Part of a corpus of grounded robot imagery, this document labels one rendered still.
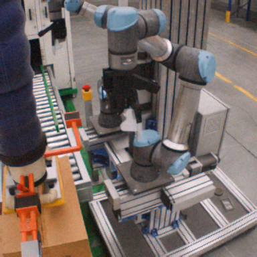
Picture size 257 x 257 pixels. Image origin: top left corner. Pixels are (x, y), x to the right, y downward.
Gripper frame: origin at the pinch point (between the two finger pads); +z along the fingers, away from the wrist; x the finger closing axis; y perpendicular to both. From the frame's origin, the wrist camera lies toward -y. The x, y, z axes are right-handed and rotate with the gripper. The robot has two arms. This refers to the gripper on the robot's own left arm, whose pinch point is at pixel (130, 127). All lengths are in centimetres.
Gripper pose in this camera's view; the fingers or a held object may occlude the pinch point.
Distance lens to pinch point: 83.2
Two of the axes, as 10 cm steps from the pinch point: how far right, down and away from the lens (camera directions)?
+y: -9.2, 2.3, -3.3
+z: 0.0, 8.2, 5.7
